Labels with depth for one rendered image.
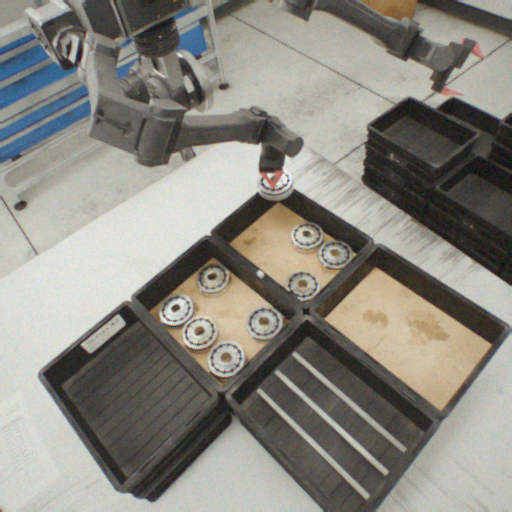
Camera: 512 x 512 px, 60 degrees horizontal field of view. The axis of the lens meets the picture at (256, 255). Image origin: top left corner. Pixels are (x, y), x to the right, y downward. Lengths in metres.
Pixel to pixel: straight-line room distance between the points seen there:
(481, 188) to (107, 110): 1.81
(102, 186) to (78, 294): 1.49
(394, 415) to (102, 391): 0.76
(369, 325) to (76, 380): 0.82
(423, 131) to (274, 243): 1.15
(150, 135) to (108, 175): 2.35
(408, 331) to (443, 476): 0.36
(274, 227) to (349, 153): 1.53
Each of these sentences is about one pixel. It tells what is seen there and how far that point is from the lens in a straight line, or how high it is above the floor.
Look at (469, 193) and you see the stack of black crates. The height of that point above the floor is 0.38.
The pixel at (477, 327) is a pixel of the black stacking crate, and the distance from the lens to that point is 1.29.
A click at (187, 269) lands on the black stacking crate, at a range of 1.36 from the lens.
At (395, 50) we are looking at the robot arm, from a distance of 1.22.
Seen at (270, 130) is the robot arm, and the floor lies 1.25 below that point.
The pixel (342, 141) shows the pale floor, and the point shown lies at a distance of 2.98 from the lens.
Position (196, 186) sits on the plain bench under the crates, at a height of 0.70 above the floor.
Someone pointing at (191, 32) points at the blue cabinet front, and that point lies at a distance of 3.25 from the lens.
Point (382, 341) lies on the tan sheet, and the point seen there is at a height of 0.83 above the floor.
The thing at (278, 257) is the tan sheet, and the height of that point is 0.83.
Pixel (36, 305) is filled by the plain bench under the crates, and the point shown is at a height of 0.70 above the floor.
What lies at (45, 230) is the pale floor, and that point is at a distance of 3.00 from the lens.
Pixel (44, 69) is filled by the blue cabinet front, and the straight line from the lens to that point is 2.91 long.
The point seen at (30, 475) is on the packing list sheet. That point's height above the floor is 0.70.
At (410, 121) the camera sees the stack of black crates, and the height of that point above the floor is 0.49.
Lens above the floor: 1.97
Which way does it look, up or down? 55 degrees down
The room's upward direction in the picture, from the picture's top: 12 degrees counter-clockwise
